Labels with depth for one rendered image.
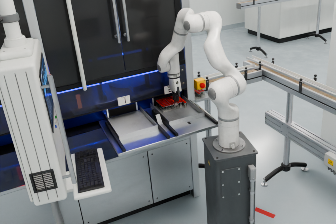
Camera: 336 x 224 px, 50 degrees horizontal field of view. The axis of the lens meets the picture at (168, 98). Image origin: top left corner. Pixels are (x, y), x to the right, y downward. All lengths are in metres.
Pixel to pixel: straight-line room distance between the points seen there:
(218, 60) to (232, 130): 0.40
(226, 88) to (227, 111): 0.14
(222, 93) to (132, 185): 1.20
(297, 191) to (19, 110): 2.32
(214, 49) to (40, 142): 1.00
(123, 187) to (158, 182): 0.28
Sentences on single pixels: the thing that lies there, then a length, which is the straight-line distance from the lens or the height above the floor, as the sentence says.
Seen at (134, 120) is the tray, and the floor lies 0.88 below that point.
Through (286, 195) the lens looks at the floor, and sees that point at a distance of 3.22.
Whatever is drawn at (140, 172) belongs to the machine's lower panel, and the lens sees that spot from 2.78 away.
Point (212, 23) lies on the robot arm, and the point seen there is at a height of 1.56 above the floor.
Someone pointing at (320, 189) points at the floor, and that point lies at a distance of 3.34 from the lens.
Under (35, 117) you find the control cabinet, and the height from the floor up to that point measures 1.30.
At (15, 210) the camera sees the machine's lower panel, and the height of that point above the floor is 0.43.
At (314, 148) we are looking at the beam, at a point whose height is 0.48.
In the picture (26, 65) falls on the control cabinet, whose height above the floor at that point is 1.55.
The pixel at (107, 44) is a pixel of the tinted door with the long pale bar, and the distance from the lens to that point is 2.33.
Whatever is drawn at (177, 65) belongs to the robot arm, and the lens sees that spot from 2.35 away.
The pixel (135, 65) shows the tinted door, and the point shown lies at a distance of 2.42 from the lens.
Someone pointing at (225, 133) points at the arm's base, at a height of 0.97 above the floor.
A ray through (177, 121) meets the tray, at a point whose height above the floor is 0.90.
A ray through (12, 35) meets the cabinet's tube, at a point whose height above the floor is 1.64.
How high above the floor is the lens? 2.02
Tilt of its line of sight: 24 degrees down
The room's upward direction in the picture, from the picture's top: 5 degrees counter-clockwise
